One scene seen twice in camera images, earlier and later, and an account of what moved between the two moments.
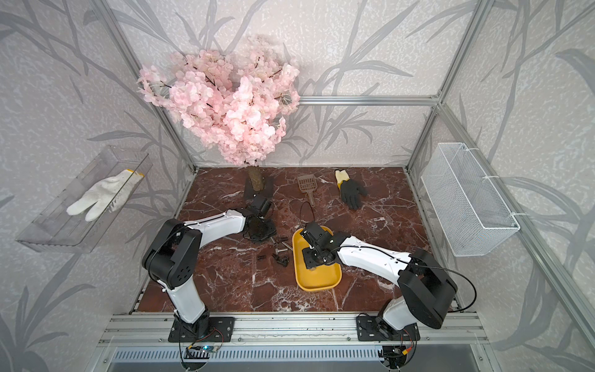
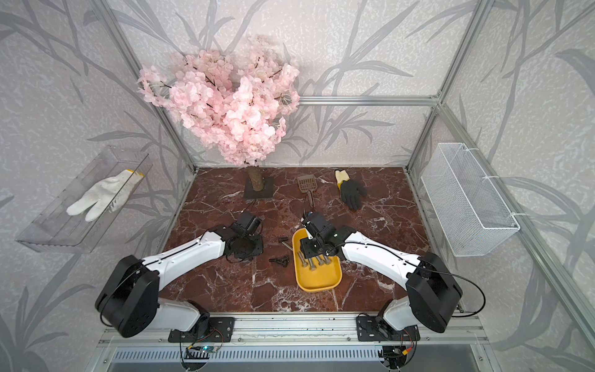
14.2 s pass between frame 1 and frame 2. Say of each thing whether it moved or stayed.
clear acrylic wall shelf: stayed
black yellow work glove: stayed
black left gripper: moved
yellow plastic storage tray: stayed
